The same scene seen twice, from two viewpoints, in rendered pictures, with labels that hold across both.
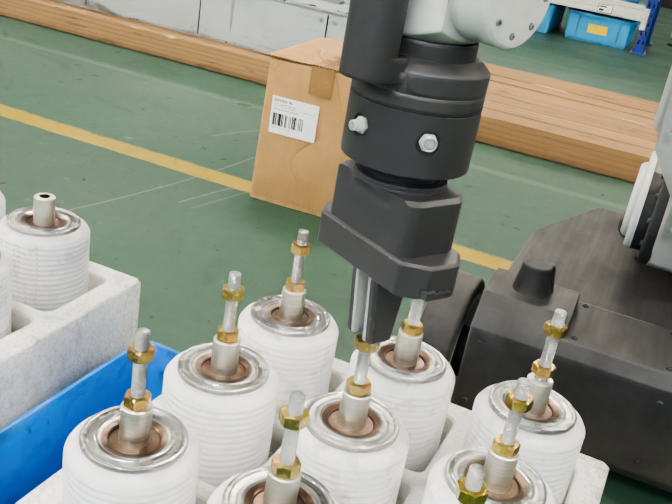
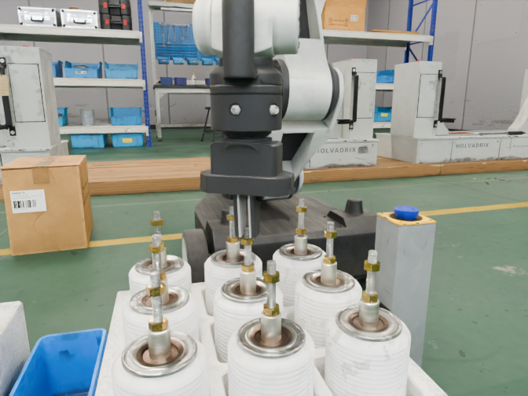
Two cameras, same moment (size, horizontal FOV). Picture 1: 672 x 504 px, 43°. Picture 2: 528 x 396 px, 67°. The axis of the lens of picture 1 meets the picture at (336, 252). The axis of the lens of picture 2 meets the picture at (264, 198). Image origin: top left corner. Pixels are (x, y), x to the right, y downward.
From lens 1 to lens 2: 31 cm
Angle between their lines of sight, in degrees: 35
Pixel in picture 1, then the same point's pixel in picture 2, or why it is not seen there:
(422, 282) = (287, 185)
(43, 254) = not seen: outside the picture
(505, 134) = (126, 186)
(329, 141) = (56, 207)
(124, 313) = (20, 326)
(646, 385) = not seen: hidden behind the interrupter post
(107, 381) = (32, 372)
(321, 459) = (254, 311)
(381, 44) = (251, 55)
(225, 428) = (185, 329)
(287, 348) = (174, 279)
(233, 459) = not seen: hidden behind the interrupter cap
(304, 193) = (49, 240)
